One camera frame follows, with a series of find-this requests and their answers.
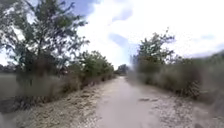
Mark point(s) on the dry grass verge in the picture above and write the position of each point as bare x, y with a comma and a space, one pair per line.
50, 111

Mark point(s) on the distant trees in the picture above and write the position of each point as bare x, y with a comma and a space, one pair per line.
122, 69

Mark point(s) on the pale dirt path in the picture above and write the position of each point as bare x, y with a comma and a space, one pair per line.
124, 106

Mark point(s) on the tall leafy tree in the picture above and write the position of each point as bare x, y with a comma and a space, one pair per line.
46, 30

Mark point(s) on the hedge of dry bushes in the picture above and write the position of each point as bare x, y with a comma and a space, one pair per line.
180, 75

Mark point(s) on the small green tree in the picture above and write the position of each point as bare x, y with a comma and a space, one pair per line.
153, 48

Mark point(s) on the row of bushes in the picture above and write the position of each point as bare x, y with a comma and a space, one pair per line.
95, 65

